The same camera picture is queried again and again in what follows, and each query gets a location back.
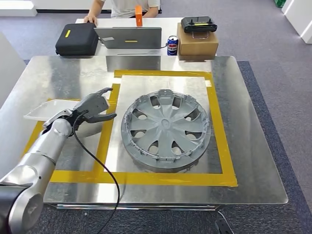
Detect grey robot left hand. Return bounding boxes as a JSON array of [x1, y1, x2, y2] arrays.
[[73, 87, 117, 125]]

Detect white curved plastic part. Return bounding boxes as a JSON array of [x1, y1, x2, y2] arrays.
[[23, 99, 81, 122]]

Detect yellow tape workbench outline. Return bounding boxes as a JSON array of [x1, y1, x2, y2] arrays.
[[21, 69, 238, 188]]

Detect stainless steel workbench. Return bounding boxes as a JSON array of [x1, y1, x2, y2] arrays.
[[0, 55, 289, 211]]

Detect black zip case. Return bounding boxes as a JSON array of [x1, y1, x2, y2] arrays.
[[55, 22, 99, 57]]

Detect grey laptop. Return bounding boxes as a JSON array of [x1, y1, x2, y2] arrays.
[[94, 27, 162, 50]]

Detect grey wheel hubcap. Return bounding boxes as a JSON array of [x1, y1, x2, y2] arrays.
[[120, 89, 212, 174]]

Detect person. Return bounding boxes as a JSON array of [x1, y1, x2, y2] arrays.
[[84, 0, 162, 26]]

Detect orange upright object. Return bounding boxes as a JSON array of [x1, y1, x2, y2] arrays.
[[135, 5, 143, 27]]

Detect blue soda can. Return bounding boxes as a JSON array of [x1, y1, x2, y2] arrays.
[[167, 35, 179, 56]]

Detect white table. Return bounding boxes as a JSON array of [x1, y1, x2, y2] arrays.
[[76, 18, 218, 57]]

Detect white lit floor platform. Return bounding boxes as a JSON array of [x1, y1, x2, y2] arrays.
[[0, 0, 38, 18], [282, 0, 312, 44]]

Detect brown cardboard box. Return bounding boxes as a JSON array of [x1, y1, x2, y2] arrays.
[[177, 22, 219, 58]]

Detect black remote controller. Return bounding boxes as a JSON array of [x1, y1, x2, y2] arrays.
[[181, 16, 218, 34]]

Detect black robot right foot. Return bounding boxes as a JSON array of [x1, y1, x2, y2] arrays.
[[214, 211, 234, 234]]

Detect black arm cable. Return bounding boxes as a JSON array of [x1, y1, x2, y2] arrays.
[[72, 111, 120, 234]]

